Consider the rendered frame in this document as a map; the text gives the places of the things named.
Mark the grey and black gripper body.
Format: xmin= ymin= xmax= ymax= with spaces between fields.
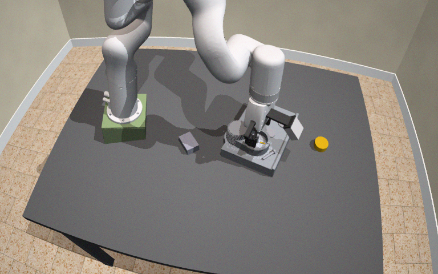
xmin=244 ymin=94 xmax=278 ymax=132

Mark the grey toothed gear with yellow arrow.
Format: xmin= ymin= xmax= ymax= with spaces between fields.
xmin=255 ymin=135 xmax=267 ymax=148

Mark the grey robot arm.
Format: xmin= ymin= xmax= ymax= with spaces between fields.
xmin=102 ymin=0 xmax=303 ymax=140

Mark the yellow short cylinder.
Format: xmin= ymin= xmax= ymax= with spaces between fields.
xmin=314 ymin=136 xmax=329 ymax=152

